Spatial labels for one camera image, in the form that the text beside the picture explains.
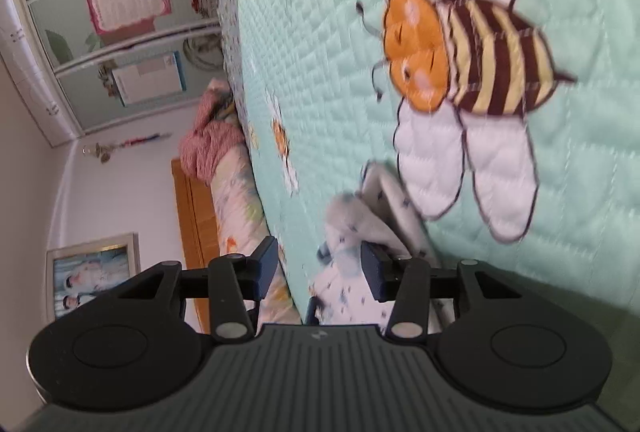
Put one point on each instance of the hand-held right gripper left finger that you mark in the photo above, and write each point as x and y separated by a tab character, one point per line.
267	269

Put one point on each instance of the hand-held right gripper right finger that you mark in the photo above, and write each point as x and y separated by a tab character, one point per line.
370	272

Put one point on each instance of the white printed children's sweatshirt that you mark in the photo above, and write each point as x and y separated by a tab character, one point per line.
350	227

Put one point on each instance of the floral pillow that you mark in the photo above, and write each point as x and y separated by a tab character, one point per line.
240	212

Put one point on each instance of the wooden headboard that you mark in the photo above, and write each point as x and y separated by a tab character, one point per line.
197	237

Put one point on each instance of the pink knitted garment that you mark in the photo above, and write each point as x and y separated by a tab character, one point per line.
210	141

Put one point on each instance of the green quilted bee bedspread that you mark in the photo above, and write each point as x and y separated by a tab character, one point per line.
310	61

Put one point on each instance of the blue-bordered paper poster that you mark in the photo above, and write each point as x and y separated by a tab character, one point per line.
147	79

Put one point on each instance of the white wardrobe with sliding doors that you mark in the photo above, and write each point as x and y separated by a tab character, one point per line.
65	61

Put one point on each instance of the framed wall picture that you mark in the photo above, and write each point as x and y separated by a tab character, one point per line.
90	277

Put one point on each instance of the hanging wall ornament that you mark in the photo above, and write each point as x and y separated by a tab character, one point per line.
120	146

